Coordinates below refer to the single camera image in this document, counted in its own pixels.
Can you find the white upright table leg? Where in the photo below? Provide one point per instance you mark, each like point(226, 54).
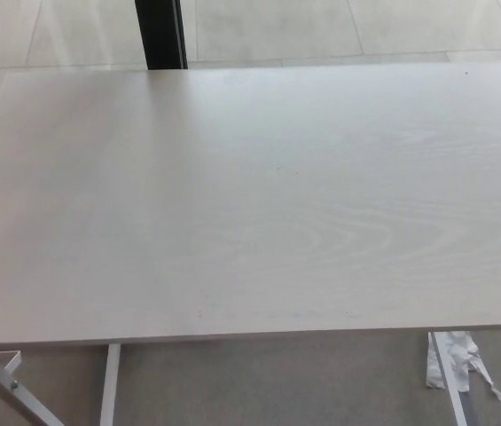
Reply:
point(109, 385)

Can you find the crumpled white tape strip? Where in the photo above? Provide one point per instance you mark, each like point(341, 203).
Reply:
point(459, 361)

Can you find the white metal hook bracket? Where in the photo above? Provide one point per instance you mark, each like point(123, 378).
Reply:
point(10, 360)

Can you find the white slanted table leg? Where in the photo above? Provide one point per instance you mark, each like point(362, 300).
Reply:
point(10, 392)

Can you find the black vertical door frame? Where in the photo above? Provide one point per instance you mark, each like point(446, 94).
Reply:
point(161, 33)

